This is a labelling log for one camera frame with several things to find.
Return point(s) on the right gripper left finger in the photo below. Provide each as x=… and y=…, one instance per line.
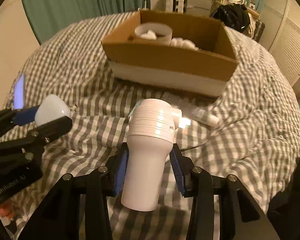
x=117, y=166

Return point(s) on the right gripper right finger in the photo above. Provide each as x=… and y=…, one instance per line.
x=182, y=169

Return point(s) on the silver tube with white cap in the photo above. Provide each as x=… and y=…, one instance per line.
x=197, y=113

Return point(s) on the white light bulb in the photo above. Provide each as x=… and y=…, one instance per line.
x=51, y=108

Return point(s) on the white tape roll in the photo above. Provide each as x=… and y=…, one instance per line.
x=156, y=33

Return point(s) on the light blue tissue pack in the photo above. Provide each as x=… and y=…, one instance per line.
x=133, y=109

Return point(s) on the white knitted cloth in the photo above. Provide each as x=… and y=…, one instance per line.
x=182, y=43

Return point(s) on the person's left hand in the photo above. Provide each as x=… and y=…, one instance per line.
x=7, y=209

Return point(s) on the lit smartphone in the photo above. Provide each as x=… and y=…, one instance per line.
x=18, y=96

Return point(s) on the grey white checked duvet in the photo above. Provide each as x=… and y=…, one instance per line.
x=257, y=137

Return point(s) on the brown cardboard box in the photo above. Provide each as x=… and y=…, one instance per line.
x=204, y=72

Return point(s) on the dark hard suitcase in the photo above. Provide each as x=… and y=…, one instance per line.
x=259, y=29

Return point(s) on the white louvered wardrobe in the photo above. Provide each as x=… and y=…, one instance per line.
x=281, y=36

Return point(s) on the white suitcase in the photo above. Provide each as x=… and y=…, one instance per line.
x=174, y=6

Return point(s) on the large green curtain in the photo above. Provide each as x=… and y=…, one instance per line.
x=47, y=17

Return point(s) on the silver small fridge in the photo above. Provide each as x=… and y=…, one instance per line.
x=198, y=7

